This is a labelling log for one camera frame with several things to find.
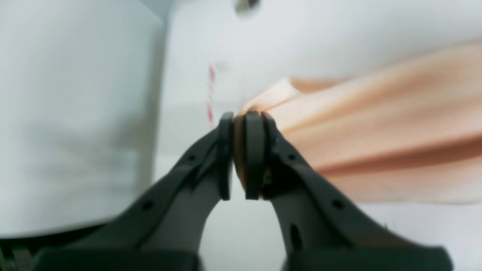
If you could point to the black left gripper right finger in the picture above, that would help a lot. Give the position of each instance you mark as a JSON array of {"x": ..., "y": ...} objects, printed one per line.
[{"x": 321, "y": 228}]

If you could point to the peach T-shirt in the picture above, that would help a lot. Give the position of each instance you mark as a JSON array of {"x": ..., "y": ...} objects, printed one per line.
[{"x": 408, "y": 132}]

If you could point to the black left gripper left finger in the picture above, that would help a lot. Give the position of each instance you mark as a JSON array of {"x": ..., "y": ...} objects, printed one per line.
[{"x": 161, "y": 231}]

